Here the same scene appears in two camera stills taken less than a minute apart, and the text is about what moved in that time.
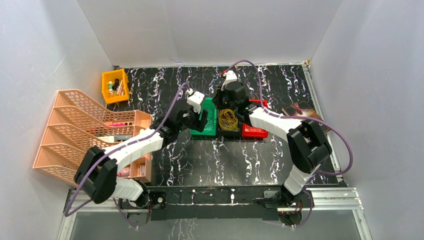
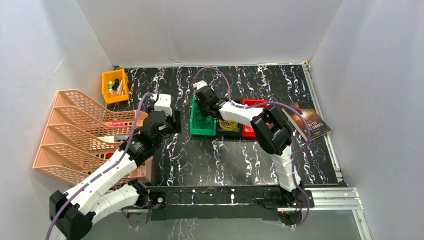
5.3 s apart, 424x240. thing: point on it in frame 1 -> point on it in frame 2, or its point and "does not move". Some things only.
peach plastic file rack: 78,123 does not move
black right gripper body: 223,99 -> 203,108
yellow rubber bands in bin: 228,120 does not move
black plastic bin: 221,132 does not move
